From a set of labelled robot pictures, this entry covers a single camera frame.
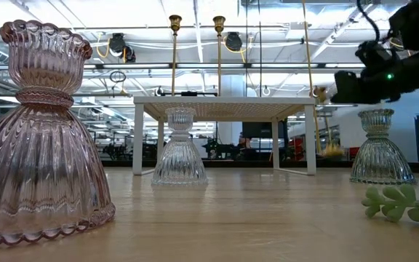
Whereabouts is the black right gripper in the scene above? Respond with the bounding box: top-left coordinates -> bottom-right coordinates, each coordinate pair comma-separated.
330,60 -> 419,106

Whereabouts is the short brass candlestick holder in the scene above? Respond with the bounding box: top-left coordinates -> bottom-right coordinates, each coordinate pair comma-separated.
310,86 -> 346,158

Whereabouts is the green tinted glass candle holder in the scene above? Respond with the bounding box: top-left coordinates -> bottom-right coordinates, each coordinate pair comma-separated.
349,108 -> 418,186

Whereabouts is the tall brass candlestick holder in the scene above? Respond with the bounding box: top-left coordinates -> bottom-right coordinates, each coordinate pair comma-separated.
212,15 -> 227,98
168,14 -> 183,98

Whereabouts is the clear ribbed glass candle holder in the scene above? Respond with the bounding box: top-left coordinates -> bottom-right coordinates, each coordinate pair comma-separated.
151,106 -> 210,186

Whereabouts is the pink ribbed glass candle holder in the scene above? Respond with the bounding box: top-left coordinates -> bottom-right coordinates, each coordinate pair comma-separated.
0,19 -> 116,249

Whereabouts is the black monitor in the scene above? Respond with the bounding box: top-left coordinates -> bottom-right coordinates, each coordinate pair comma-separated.
242,122 -> 285,139

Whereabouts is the person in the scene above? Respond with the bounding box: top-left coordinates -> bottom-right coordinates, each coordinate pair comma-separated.
237,132 -> 254,161

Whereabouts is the white perforated metal shelf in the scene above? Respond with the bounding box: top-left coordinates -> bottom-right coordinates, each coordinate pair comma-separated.
132,95 -> 318,176

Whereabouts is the green artificial plant sprig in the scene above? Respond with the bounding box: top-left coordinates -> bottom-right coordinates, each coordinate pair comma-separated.
361,183 -> 419,229

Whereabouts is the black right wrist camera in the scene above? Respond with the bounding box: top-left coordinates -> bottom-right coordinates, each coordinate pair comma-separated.
354,39 -> 402,77

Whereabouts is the yellow hanging cable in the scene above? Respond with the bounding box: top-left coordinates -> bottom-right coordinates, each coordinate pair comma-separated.
301,0 -> 322,154

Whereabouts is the black ceiling cable reel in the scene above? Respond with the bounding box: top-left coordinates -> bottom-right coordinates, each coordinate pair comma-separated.
226,31 -> 243,52
107,32 -> 137,63

